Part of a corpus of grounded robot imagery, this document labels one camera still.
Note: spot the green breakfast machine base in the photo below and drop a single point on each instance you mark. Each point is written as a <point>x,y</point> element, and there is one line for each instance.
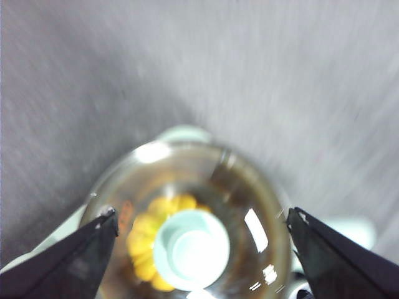
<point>349,229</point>

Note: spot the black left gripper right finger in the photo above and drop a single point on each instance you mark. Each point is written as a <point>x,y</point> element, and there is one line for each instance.
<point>343,268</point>

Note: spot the yellow pumpkin with green stem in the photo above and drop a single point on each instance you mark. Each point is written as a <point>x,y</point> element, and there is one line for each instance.
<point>143,236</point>

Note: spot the glass lid with green knob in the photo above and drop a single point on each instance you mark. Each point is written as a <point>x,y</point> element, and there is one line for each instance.
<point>193,249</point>

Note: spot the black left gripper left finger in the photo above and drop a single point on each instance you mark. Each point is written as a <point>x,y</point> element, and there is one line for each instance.
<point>62,268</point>

